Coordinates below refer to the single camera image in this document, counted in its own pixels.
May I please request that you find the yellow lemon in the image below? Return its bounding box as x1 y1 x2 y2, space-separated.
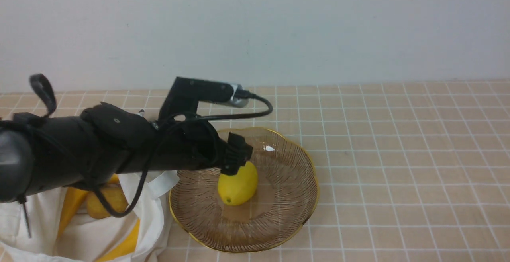
217 162 259 206

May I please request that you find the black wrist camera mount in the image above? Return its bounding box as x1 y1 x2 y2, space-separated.
158 77 249 122

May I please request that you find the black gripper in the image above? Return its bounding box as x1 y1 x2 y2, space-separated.
151 120 253 176

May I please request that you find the white cloth tote bag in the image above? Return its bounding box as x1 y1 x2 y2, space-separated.
0 171 179 262

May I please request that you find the brown rough round fruit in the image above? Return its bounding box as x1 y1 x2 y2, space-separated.
86 186 129 219

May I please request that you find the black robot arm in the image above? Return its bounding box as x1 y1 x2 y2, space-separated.
0 103 253 203

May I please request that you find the black camera cable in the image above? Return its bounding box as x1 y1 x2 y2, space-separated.
90 91 274 218

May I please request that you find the gold wire fruit basket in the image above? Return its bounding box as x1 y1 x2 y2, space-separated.
168 127 320 253

